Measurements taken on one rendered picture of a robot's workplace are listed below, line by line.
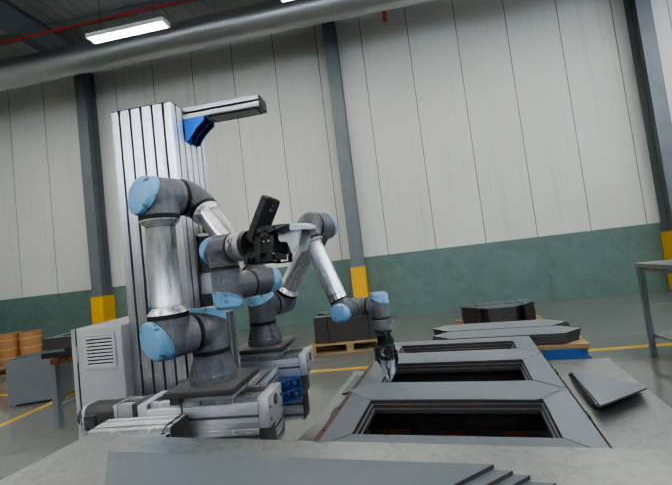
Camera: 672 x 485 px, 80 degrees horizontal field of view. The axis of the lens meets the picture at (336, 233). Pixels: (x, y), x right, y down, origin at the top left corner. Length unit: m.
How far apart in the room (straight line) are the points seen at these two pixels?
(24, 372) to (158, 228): 5.42
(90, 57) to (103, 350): 8.57
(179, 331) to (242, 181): 8.18
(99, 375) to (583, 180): 8.81
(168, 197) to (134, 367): 0.71
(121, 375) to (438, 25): 9.10
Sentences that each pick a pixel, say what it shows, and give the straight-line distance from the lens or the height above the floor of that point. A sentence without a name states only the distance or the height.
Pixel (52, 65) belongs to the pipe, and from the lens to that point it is 10.41.
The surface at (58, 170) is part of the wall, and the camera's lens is 12.01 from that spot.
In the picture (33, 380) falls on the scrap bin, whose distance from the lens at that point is 6.55.
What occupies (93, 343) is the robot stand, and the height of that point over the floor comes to 1.17.
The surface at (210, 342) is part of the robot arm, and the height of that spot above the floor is 1.16.
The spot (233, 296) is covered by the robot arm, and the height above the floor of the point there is 1.31.
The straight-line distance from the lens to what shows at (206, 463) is 0.77.
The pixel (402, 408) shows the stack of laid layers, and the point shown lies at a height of 0.83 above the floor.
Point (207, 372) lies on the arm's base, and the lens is 1.34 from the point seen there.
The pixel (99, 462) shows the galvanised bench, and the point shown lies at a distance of 0.97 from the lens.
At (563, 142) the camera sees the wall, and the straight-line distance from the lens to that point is 9.38.
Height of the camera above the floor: 1.38
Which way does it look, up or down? 3 degrees up
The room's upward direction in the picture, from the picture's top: 7 degrees counter-clockwise
